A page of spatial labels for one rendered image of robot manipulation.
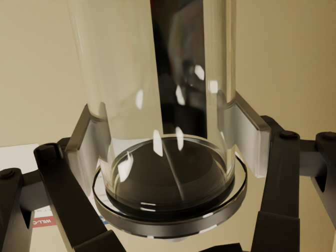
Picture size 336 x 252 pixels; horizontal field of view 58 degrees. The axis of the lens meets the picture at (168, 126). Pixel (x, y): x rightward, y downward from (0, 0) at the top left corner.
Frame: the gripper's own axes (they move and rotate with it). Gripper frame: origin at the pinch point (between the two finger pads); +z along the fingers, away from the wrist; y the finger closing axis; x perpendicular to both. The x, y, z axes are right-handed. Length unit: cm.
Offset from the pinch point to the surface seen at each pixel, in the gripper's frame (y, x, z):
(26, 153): -36, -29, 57
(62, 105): -23, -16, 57
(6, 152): -41, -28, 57
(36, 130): -32, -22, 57
